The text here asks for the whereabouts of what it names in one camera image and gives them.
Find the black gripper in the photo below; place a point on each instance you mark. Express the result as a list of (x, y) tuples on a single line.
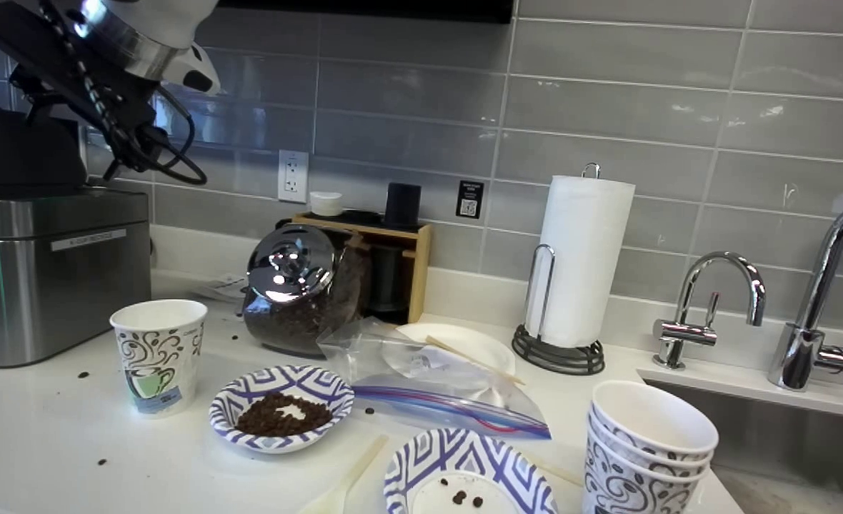
[(58, 67)]

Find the black cylinder container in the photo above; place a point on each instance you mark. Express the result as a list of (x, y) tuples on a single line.
[(400, 203)]

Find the black box appliance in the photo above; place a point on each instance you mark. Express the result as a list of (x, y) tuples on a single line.
[(8, 151)]

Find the white power outlet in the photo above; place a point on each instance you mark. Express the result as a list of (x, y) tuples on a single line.
[(293, 174)]

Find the chrome jar lid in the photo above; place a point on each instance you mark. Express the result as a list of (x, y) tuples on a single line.
[(293, 260)]

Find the small white object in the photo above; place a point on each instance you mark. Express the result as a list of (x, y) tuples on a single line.
[(323, 203)]

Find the paper cup with mug print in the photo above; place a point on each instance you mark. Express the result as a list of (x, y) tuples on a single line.
[(157, 357)]

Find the blue patterned paper bowl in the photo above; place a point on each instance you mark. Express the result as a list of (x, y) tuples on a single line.
[(248, 380), (477, 458)]

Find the pile of coffee grounds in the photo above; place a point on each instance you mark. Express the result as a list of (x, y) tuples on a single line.
[(281, 414)]

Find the wooden box holder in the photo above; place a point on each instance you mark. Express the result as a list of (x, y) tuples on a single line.
[(421, 267)]

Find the white paper plate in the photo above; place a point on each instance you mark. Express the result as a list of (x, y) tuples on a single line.
[(466, 343)]

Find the clear zip plastic bag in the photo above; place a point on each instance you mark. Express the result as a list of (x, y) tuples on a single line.
[(437, 389)]

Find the white paper towel roll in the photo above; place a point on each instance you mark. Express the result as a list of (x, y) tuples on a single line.
[(581, 257)]

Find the white swirl paper cup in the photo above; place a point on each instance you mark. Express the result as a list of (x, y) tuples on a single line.
[(648, 414), (630, 488), (603, 450)]

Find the small chrome faucet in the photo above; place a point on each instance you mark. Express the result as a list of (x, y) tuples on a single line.
[(693, 329)]

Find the large chrome faucet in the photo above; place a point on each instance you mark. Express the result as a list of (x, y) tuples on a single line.
[(801, 353)]

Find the steel sink basin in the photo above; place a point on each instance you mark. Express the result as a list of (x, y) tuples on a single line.
[(781, 428)]

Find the dark wall cabinet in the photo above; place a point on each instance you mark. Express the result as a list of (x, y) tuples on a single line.
[(364, 7)]

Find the black wall socket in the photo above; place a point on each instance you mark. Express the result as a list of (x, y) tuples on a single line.
[(470, 200)]

